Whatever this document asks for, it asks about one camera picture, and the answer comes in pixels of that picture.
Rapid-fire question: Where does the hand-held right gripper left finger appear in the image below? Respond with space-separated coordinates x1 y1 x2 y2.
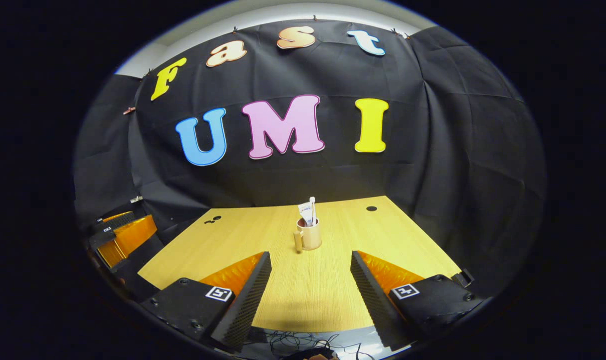
140 251 272 354

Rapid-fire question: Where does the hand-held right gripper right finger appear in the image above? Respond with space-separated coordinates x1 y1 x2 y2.
350 250 485 352

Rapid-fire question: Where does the beige cup with wooden handle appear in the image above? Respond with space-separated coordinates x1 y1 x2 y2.
293 217 322 254

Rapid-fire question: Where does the black cable bundle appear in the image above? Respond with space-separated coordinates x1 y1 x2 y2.
263 330 378 360

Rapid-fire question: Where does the black backdrop cloth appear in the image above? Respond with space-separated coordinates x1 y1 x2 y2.
73 20 547 301

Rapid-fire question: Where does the wooden desktop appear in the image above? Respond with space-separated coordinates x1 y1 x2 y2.
138 195 462 333

